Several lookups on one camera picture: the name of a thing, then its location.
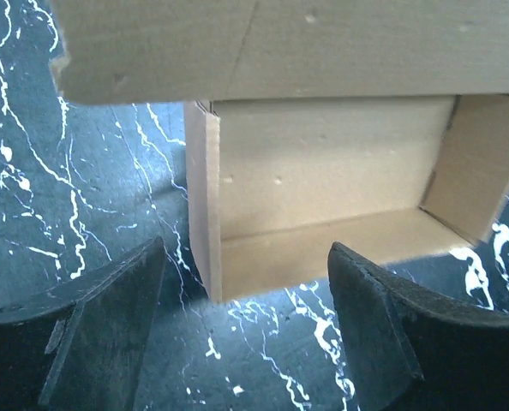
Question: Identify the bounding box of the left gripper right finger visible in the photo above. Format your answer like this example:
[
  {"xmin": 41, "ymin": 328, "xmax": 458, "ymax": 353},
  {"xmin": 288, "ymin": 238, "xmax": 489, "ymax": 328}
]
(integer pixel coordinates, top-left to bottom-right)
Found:
[{"xmin": 327, "ymin": 243, "xmax": 509, "ymax": 410}]

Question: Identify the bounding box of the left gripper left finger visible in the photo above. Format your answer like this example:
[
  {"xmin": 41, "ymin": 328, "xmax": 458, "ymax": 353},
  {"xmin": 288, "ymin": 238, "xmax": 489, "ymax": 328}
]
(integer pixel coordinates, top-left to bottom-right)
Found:
[{"xmin": 0, "ymin": 236, "xmax": 166, "ymax": 410}]

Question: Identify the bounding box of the cardboard box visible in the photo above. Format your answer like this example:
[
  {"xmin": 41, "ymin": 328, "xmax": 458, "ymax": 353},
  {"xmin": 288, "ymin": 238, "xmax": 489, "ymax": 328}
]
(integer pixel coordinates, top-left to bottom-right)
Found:
[{"xmin": 51, "ymin": 1, "xmax": 509, "ymax": 302}]

